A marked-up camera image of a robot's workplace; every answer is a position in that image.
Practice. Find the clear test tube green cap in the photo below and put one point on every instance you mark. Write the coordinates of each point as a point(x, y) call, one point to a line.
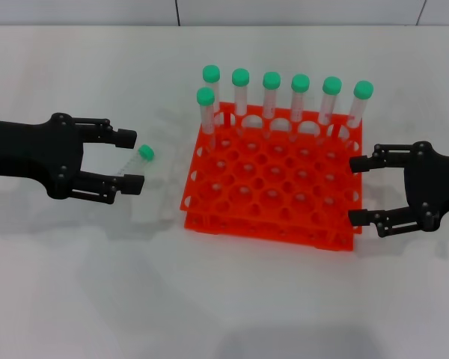
point(240, 76)
point(300, 82)
point(146, 152)
point(271, 80)
point(332, 85)
point(212, 73)
point(363, 89)
point(205, 96)

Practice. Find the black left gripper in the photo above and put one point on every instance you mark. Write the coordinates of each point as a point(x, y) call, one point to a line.
point(30, 146)

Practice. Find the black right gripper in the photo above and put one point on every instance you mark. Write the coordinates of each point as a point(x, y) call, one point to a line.
point(434, 179)

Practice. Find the orange test tube rack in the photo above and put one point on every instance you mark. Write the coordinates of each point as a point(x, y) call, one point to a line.
point(269, 202)

